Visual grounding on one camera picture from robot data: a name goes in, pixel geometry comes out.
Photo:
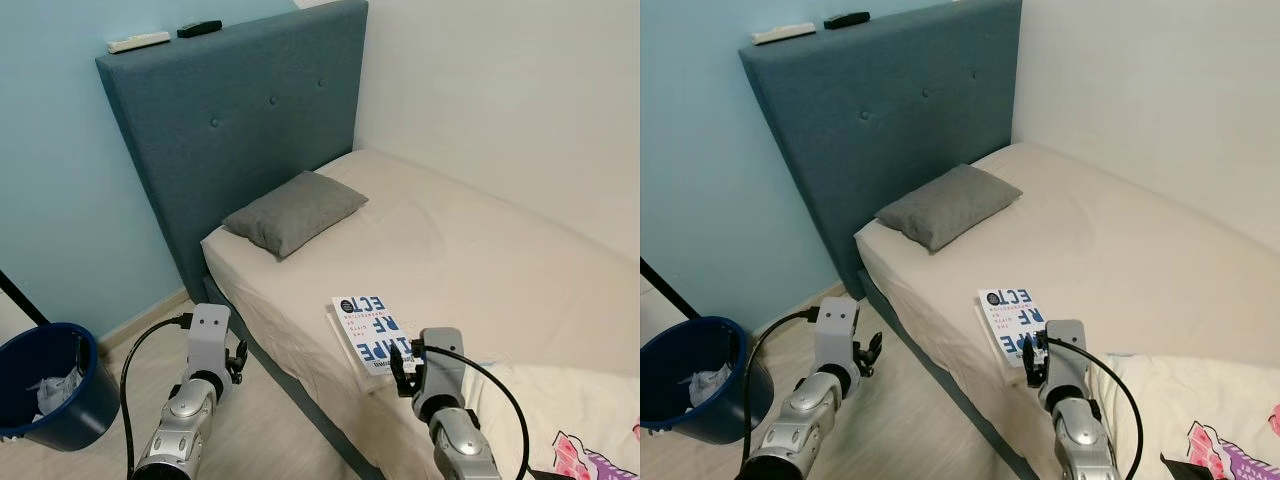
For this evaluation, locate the white blue lettered book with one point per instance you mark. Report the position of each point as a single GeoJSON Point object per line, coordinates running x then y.
{"type": "Point", "coordinates": [1010, 320]}
{"type": "Point", "coordinates": [365, 330]}

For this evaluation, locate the grey pillow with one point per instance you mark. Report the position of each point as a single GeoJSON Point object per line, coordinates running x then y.
{"type": "Point", "coordinates": [945, 205]}
{"type": "Point", "coordinates": [295, 210]}

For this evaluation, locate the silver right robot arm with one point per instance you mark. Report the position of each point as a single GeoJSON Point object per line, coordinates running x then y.
{"type": "Point", "coordinates": [1080, 440]}
{"type": "Point", "coordinates": [465, 450]}

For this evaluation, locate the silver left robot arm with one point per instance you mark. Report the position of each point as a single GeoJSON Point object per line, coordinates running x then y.
{"type": "Point", "coordinates": [800, 425]}
{"type": "Point", "coordinates": [180, 430]}

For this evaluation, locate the cream sheeted mattress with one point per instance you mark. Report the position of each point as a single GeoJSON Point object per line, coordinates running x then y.
{"type": "Point", "coordinates": [1130, 250]}
{"type": "Point", "coordinates": [480, 260]}

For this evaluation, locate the blue plastic bucket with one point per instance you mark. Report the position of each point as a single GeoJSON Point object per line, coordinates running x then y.
{"type": "Point", "coordinates": [740, 400]}
{"type": "Point", "coordinates": [85, 400]}

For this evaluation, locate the cream cartoon print blanket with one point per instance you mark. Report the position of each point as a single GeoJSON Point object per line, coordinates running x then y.
{"type": "Point", "coordinates": [580, 420]}
{"type": "Point", "coordinates": [1200, 410]}

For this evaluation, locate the white remote control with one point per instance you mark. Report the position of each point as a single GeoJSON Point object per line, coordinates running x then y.
{"type": "Point", "coordinates": [785, 33]}
{"type": "Point", "coordinates": [140, 42]}

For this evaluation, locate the black remote control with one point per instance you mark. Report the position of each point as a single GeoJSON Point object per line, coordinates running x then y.
{"type": "Point", "coordinates": [200, 28]}
{"type": "Point", "coordinates": [847, 19]}

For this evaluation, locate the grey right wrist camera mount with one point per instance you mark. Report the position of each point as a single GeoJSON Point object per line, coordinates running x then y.
{"type": "Point", "coordinates": [442, 370]}
{"type": "Point", "coordinates": [1065, 360]}

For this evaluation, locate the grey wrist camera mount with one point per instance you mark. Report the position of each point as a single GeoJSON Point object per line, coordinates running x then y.
{"type": "Point", "coordinates": [1065, 360]}
{"type": "Point", "coordinates": [836, 335]}
{"type": "Point", "coordinates": [442, 370]}
{"type": "Point", "coordinates": [208, 340]}

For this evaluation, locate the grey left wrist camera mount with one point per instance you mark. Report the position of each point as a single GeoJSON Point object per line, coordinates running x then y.
{"type": "Point", "coordinates": [208, 340]}
{"type": "Point", "coordinates": [836, 335]}

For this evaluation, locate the black door frame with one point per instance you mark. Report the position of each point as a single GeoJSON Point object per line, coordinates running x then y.
{"type": "Point", "coordinates": [22, 295]}
{"type": "Point", "coordinates": [655, 275]}

